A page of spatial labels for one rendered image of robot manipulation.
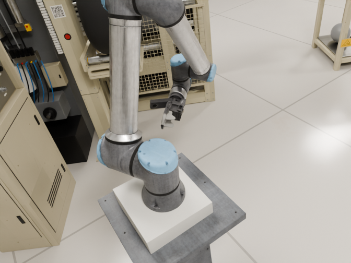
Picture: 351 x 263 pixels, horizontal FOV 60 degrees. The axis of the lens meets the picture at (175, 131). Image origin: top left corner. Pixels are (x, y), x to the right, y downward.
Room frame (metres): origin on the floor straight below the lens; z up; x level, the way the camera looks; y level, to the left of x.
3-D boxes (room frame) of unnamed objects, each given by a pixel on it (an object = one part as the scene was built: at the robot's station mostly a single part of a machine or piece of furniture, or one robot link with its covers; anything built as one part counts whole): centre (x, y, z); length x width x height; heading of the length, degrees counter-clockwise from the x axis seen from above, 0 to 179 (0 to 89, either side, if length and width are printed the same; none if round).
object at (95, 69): (1.89, 0.32, 0.84); 0.36 x 0.09 x 0.06; 86
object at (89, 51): (2.04, 0.49, 0.90); 0.40 x 0.03 x 0.10; 176
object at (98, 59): (1.89, 0.32, 0.90); 0.35 x 0.05 x 0.05; 86
